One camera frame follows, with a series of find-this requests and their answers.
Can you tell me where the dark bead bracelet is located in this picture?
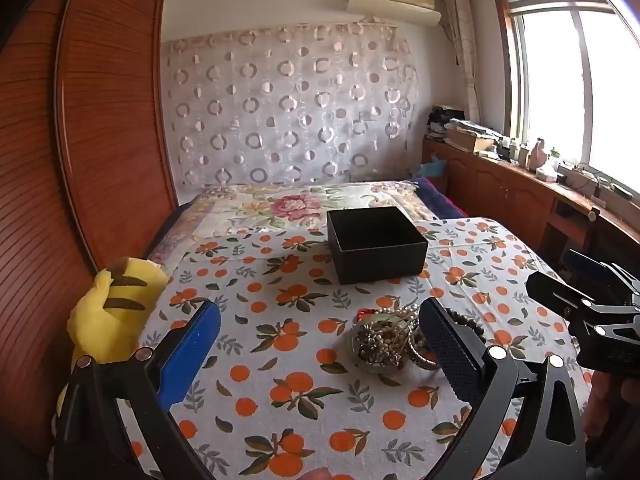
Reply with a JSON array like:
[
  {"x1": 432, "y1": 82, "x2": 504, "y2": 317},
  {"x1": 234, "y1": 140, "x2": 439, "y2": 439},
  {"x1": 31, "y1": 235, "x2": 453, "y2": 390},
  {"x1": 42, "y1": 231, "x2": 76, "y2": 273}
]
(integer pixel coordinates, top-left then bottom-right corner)
[{"x1": 442, "y1": 307, "x2": 487, "y2": 347}]

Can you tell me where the white pearl necklace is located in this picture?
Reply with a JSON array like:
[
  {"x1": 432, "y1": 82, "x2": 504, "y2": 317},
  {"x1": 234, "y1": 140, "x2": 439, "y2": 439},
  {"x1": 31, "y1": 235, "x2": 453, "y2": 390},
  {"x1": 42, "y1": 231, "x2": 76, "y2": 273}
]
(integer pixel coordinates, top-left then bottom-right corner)
[{"x1": 356, "y1": 310, "x2": 420, "y2": 368}]

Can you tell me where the dark blue blanket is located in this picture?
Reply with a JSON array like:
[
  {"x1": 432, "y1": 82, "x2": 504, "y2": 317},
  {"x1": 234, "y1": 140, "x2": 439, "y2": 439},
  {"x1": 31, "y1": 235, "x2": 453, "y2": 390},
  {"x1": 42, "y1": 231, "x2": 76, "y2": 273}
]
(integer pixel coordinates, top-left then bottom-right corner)
[{"x1": 412, "y1": 176, "x2": 453, "y2": 221}]

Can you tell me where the black square box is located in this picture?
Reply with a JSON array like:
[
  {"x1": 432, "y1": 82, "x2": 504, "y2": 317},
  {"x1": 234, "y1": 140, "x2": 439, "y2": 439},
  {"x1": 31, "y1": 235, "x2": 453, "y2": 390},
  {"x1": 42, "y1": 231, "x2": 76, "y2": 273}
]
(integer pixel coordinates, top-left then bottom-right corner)
[{"x1": 326, "y1": 206, "x2": 430, "y2": 285}]

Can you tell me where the floral bed sheet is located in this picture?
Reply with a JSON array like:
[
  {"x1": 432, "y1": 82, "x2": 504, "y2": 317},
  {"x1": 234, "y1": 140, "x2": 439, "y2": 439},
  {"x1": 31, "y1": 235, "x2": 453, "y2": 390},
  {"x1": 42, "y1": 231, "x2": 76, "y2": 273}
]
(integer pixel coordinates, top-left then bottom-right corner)
[{"x1": 145, "y1": 180, "x2": 442, "y2": 272}]

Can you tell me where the person's right hand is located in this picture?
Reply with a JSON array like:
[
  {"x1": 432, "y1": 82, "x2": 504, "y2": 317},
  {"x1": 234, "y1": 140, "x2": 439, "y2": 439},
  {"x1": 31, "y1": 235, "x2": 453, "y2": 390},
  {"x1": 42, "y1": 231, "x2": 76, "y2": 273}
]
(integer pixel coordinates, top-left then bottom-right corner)
[{"x1": 585, "y1": 372, "x2": 640, "y2": 461}]

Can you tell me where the circle pattern sheer curtain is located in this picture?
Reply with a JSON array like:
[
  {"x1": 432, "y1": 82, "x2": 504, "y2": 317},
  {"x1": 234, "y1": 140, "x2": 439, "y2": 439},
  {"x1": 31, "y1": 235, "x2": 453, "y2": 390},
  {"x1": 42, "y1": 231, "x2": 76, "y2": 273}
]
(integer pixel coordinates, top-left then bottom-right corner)
[{"x1": 162, "y1": 17, "x2": 422, "y2": 192}]

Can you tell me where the pile of papers and boxes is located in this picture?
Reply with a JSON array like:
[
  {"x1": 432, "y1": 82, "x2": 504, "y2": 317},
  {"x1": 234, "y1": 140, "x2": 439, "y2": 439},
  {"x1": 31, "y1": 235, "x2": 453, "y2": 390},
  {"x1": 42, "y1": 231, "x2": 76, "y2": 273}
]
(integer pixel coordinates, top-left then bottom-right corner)
[{"x1": 425, "y1": 105, "x2": 507, "y2": 156}]

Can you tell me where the orange print tablecloth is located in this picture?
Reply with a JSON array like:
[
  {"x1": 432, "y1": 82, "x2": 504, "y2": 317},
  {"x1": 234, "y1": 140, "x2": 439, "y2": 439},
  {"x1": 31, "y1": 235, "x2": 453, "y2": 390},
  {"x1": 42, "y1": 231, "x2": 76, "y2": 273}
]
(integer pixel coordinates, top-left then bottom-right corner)
[{"x1": 122, "y1": 216, "x2": 597, "y2": 480}]

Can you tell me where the yellow plush toy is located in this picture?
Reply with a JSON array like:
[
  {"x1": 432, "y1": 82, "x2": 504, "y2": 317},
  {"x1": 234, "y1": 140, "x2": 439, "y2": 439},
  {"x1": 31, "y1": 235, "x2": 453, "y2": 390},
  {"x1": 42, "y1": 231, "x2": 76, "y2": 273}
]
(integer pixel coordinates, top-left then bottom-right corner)
[{"x1": 56, "y1": 256, "x2": 170, "y2": 418}]

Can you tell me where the pink figurine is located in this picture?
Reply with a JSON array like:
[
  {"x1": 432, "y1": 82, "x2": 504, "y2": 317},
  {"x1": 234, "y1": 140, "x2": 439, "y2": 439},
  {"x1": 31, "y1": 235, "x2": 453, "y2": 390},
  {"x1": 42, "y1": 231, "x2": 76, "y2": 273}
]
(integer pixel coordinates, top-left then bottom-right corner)
[{"x1": 530, "y1": 138, "x2": 549, "y2": 172}]

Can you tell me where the wall air conditioner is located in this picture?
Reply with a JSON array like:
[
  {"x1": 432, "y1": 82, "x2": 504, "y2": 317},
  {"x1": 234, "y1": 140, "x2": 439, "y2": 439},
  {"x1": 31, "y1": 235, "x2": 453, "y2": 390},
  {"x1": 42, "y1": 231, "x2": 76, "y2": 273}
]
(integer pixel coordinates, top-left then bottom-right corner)
[{"x1": 346, "y1": 0, "x2": 444, "y2": 26}]

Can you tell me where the silver bangle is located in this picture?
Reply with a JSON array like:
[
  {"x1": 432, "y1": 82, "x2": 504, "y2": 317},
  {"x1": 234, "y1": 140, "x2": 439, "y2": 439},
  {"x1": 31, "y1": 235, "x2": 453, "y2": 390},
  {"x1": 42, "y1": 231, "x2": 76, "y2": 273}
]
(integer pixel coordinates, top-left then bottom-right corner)
[{"x1": 407, "y1": 334, "x2": 444, "y2": 372}]

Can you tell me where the window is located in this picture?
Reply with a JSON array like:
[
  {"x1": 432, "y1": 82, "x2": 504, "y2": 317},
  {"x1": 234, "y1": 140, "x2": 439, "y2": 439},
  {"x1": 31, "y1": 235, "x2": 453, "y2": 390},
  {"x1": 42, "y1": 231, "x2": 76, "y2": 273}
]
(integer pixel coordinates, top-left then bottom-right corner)
[{"x1": 492, "y1": 0, "x2": 640, "y2": 203}]

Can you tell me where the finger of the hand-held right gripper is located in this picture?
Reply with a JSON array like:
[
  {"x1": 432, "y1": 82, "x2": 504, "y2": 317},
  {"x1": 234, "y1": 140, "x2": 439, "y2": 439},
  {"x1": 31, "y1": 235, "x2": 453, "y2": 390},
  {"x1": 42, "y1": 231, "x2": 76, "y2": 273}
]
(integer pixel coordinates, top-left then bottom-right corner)
[
  {"x1": 525, "y1": 270, "x2": 640, "y2": 346},
  {"x1": 562, "y1": 249, "x2": 640, "y2": 307}
]

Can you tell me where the patterned window curtain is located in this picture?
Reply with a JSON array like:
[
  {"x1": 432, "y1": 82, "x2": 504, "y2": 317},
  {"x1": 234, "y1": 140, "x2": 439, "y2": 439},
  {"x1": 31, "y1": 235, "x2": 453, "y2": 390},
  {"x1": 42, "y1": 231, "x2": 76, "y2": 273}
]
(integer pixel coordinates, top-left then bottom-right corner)
[{"x1": 442, "y1": 0, "x2": 484, "y2": 126}]

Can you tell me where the wooden side cabinet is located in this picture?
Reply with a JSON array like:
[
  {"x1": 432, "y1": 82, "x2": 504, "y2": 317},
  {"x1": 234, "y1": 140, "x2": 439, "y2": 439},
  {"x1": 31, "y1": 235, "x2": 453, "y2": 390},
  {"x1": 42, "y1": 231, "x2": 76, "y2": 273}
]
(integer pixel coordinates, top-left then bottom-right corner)
[{"x1": 421, "y1": 137, "x2": 640, "y2": 283}]

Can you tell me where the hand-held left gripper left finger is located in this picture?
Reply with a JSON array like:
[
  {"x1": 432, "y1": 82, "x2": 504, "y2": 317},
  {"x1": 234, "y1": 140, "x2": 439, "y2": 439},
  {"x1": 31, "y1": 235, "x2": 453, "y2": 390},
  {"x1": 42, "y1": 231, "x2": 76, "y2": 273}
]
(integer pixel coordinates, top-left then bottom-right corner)
[{"x1": 52, "y1": 300, "x2": 222, "y2": 480}]

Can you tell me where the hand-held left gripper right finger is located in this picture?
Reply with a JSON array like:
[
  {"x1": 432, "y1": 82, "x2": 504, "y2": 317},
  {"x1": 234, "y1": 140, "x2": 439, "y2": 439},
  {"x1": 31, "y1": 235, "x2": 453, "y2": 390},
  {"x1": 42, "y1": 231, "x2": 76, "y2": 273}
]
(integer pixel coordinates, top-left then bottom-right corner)
[{"x1": 419, "y1": 297, "x2": 588, "y2": 480}]

